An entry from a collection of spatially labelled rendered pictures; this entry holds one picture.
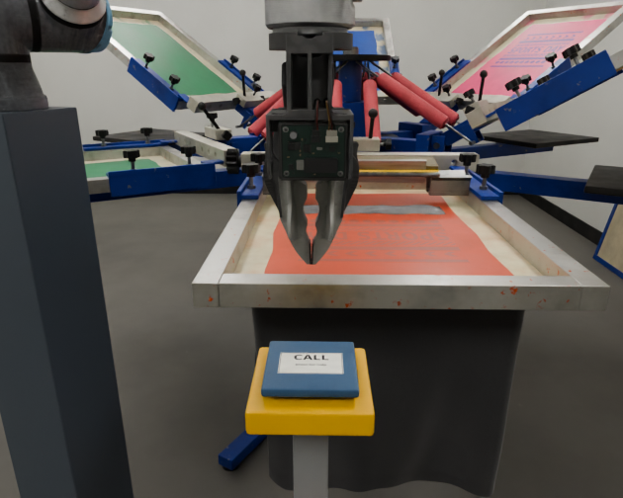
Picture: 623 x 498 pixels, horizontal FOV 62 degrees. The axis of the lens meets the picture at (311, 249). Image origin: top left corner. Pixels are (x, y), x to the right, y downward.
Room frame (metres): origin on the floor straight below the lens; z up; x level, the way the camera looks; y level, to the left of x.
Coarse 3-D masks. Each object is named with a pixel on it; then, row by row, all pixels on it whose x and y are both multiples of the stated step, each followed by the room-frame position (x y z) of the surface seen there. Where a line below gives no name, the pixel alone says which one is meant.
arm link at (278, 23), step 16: (272, 0) 0.45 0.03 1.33; (288, 0) 0.44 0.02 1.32; (304, 0) 0.43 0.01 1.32; (320, 0) 0.43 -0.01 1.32; (336, 0) 0.44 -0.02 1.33; (352, 0) 0.47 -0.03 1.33; (272, 16) 0.45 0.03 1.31; (288, 16) 0.44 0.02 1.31; (304, 16) 0.43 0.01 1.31; (320, 16) 0.43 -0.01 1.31; (336, 16) 0.44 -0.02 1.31; (352, 16) 0.45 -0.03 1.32; (304, 32) 0.44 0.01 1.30; (320, 32) 0.44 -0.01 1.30
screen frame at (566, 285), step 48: (240, 240) 0.88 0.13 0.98; (528, 240) 0.86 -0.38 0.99; (192, 288) 0.67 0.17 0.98; (240, 288) 0.66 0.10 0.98; (288, 288) 0.66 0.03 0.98; (336, 288) 0.66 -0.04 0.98; (384, 288) 0.66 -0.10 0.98; (432, 288) 0.66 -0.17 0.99; (480, 288) 0.66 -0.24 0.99; (528, 288) 0.66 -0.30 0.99; (576, 288) 0.66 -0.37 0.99
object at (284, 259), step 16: (288, 240) 0.96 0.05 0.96; (272, 256) 0.87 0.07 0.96; (288, 256) 0.87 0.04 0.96; (272, 272) 0.79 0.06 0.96; (288, 272) 0.79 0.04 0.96; (304, 272) 0.79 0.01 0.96; (320, 272) 0.79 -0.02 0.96; (336, 272) 0.79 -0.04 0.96; (352, 272) 0.79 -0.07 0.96; (368, 272) 0.79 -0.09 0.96; (384, 272) 0.79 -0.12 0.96
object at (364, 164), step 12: (360, 168) 1.25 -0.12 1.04; (372, 168) 1.25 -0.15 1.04; (384, 168) 1.25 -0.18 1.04; (396, 168) 1.25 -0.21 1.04; (408, 168) 1.24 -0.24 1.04; (420, 168) 1.24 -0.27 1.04; (360, 180) 1.25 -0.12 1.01; (372, 180) 1.25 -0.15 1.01; (384, 180) 1.25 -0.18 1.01; (396, 180) 1.25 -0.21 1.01; (408, 180) 1.25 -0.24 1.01; (420, 180) 1.25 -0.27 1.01
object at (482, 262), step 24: (384, 216) 1.13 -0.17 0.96; (408, 216) 1.13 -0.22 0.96; (432, 216) 1.13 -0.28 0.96; (456, 216) 1.13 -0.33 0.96; (456, 240) 0.96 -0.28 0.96; (480, 240) 0.96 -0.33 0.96; (408, 264) 0.83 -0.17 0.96; (432, 264) 0.83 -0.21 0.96; (456, 264) 0.83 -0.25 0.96; (480, 264) 0.83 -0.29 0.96
